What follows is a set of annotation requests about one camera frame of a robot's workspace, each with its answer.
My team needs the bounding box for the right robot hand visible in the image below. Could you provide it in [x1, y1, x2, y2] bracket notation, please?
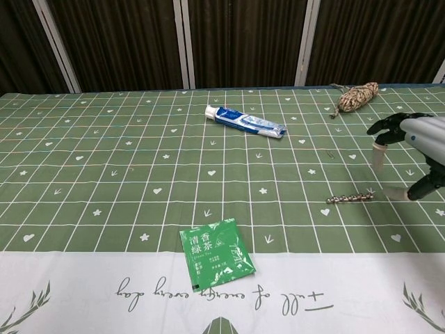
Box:
[367, 111, 445, 202]

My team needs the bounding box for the white partition frame post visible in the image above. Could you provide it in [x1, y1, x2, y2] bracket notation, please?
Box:
[293, 0, 323, 86]
[172, 0, 196, 88]
[32, 0, 83, 93]
[432, 58, 445, 84]

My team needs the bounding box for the blue white toothpaste tube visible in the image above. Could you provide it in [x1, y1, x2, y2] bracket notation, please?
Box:
[204, 104, 289, 139]

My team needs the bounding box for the braided camouflage rope bundle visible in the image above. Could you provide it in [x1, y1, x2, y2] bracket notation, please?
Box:
[328, 81, 380, 119]

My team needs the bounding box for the green tea packet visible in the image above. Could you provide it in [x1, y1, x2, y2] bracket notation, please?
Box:
[179, 217, 257, 292]

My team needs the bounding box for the green grid tablecloth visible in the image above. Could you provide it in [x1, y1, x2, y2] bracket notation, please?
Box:
[0, 83, 445, 334]

